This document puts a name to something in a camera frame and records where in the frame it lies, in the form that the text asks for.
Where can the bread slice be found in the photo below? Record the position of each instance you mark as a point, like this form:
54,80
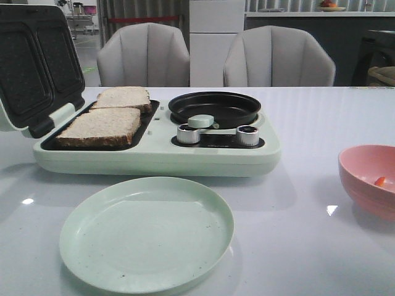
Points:
113,127
123,97

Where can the pink bowl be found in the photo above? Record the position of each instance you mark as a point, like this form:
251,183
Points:
359,167

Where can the mint green sandwich maker lid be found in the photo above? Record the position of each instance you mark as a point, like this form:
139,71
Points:
41,78

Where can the orange shrimp piece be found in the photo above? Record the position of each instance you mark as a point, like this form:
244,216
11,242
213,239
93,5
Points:
380,181

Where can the mint green breakfast maker base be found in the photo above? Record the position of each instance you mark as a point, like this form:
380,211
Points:
156,155

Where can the left silver control knob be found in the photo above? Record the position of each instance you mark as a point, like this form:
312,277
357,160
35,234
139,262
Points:
188,135

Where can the silver control knob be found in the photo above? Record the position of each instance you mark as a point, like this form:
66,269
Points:
247,135
188,135

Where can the black round frying pan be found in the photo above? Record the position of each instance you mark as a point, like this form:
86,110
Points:
229,109

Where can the right silver control knob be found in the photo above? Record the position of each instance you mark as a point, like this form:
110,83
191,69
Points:
247,135

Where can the mint green round plate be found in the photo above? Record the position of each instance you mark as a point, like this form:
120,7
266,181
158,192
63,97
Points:
147,235

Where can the left grey upholstered chair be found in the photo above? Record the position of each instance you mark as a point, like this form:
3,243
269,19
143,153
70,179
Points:
146,54

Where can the grey upholstered chair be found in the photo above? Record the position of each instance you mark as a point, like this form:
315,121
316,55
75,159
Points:
272,56
146,54

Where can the right grey upholstered chair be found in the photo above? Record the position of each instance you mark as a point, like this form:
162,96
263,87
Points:
272,56

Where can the white cabinet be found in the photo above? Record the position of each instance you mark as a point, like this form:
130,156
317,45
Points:
212,27

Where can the dark grey counter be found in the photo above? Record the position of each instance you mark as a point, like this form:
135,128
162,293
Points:
355,41

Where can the fruit plate on counter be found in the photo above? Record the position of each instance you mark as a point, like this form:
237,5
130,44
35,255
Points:
330,6

